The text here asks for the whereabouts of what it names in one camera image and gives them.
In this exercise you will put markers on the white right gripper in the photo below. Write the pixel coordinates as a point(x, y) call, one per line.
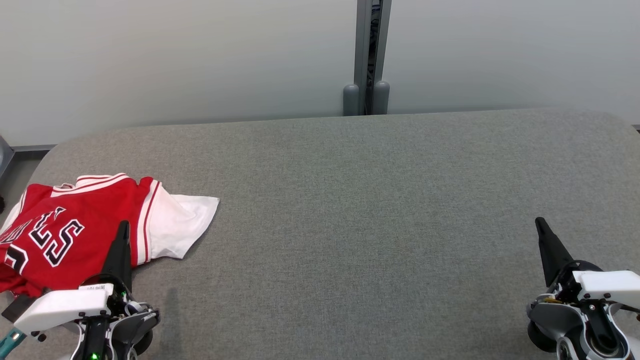
point(610, 285)

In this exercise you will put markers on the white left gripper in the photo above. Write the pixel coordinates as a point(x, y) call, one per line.
point(65, 302)

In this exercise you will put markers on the red white basketball jersey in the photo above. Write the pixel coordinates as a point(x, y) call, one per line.
point(95, 220)

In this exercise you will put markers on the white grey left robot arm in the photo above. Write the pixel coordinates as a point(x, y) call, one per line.
point(125, 327)

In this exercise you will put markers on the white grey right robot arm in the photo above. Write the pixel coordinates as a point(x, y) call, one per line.
point(550, 315)

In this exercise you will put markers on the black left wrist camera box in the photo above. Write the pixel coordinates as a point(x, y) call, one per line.
point(17, 307)

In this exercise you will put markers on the grey cylindrical post bumper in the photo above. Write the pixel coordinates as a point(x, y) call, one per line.
point(381, 97)
point(351, 100)

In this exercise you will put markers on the grey metal partition post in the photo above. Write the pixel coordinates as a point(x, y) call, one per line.
point(362, 45)

